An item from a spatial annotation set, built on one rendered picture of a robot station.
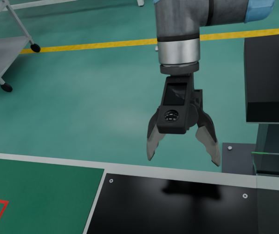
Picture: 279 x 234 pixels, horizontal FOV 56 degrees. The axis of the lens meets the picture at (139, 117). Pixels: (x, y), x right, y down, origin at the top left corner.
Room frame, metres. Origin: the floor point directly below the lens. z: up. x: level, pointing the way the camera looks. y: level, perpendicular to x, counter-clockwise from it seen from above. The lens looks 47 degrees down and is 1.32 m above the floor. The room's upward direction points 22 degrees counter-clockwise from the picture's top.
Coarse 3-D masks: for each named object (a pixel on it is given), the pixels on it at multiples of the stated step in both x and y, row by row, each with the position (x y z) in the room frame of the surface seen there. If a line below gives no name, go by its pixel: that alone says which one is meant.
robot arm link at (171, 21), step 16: (160, 0) 0.41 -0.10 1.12; (176, 0) 0.39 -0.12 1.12; (192, 0) 0.38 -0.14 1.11; (208, 0) 0.38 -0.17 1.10; (160, 16) 0.40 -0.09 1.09; (176, 16) 0.38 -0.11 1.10; (192, 16) 0.38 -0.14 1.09; (160, 32) 0.39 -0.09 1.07; (176, 32) 0.37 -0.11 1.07; (192, 32) 0.37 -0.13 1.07
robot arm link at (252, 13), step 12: (216, 0) 0.37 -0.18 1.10; (228, 0) 0.37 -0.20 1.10; (240, 0) 0.36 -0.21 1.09; (252, 0) 0.36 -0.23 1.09; (264, 0) 0.35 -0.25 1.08; (216, 12) 0.37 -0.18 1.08; (228, 12) 0.36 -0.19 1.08; (240, 12) 0.36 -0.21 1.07; (252, 12) 0.36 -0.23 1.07; (264, 12) 0.35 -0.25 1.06; (216, 24) 0.38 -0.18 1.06
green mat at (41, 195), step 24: (0, 168) 0.54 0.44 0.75; (24, 168) 0.50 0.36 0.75; (48, 168) 0.47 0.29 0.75; (72, 168) 0.44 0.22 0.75; (96, 168) 0.41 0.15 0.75; (0, 192) 0.45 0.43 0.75; (24, 192) 0.42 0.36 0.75; (48, 192) 0.39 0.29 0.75; (72, 192) 0.37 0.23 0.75; (96, 192) 0.34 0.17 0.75; (24, 216) 0.35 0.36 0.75; (48, 216) 0.33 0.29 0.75; (72, 216) 0.30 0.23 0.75
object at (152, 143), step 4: (156, 128) 0.33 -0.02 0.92; (152, 132) 0.33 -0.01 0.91; (156, 132) 0.32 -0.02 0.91; (152, 136) 0.32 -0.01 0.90; (156, 136) 0.32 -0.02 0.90; (160, 136) 0.32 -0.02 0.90; (148, 140) 0.32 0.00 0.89; (152, 140) 0.32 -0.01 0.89; (156, 140) 0.32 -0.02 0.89; (148, 144) 0.32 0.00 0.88; (152, 144) 0.32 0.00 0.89; (156, 144) 0.31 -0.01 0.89; (148, 148) 0.32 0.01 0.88; (152, 148) 0.31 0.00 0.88; (148, 152) 0.32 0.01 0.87; (152, 152) 0.31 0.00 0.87; (148, 156) 0.31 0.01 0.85; (152, 156) 0.30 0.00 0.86
